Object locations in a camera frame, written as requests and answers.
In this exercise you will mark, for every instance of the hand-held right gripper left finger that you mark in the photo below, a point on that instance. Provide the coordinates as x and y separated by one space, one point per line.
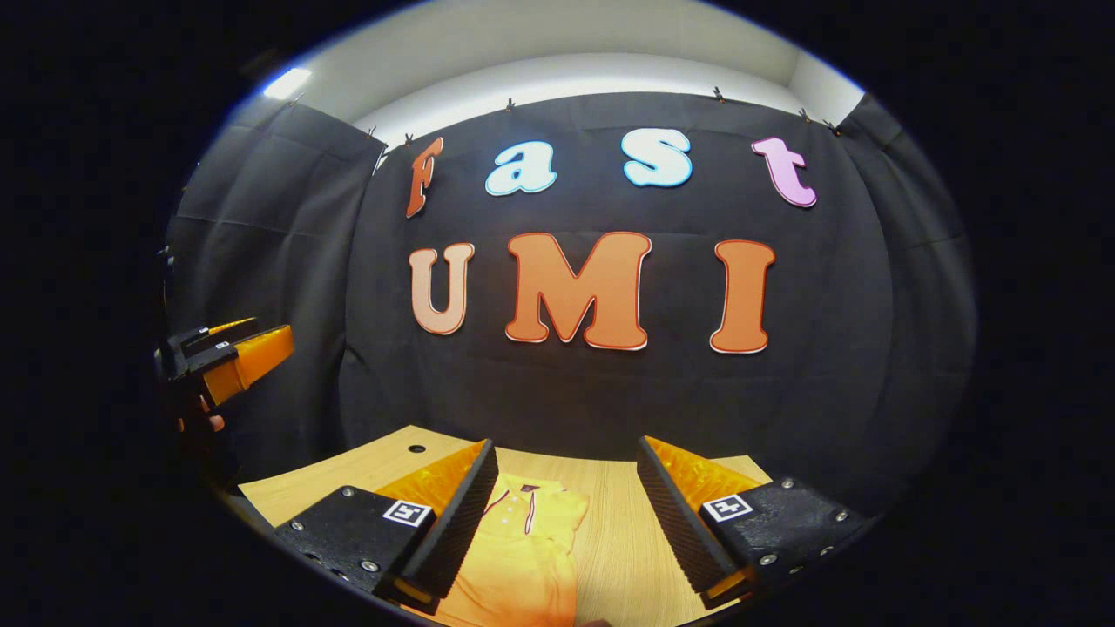
457 518

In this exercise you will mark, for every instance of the black backdrop cloth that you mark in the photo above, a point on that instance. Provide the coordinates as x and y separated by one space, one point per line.
601 392

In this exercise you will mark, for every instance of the ceiling light panel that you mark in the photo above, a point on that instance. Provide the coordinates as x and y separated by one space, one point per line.
286 84

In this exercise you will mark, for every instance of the row of black cloth clips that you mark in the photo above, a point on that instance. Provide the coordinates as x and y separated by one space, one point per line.
510 105

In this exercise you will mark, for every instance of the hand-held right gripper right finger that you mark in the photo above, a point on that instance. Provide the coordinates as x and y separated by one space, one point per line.
675 518

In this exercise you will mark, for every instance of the orange T-shirt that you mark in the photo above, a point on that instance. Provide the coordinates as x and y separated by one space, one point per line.
523 566

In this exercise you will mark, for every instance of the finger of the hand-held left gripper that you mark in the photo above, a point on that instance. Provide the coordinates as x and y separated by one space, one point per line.
196 338
213 359

